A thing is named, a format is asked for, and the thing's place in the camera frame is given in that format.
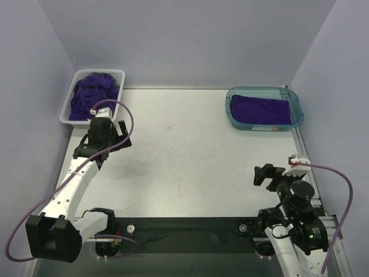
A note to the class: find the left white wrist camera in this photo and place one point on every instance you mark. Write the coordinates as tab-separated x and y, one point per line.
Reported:
101	113

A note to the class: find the blue transparent plastic bin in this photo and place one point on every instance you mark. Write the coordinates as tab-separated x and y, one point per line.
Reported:
280	93

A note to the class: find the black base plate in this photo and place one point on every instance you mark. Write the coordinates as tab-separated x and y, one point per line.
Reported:
234	235

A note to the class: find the white plastic basket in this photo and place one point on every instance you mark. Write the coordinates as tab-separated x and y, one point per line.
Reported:
118	75

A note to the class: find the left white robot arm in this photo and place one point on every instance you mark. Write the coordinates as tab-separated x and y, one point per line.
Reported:
55	233

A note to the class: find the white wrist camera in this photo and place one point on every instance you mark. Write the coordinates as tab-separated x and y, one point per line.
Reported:
101	113
299	165

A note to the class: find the purple towel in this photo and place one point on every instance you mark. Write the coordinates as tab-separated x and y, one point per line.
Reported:
88	91

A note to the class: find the aluminium frame rail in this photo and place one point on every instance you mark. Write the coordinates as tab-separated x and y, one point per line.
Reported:
330	222

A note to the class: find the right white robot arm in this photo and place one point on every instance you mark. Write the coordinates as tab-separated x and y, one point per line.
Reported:
296	233

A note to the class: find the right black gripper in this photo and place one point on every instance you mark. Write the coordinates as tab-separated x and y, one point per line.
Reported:
271	177

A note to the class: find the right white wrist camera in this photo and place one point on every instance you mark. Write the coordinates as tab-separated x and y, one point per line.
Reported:
299	165

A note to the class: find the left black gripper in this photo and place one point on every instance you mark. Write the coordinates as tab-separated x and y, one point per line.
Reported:
116	136

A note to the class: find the purple cloth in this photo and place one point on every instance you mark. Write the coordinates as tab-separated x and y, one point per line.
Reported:
250	110

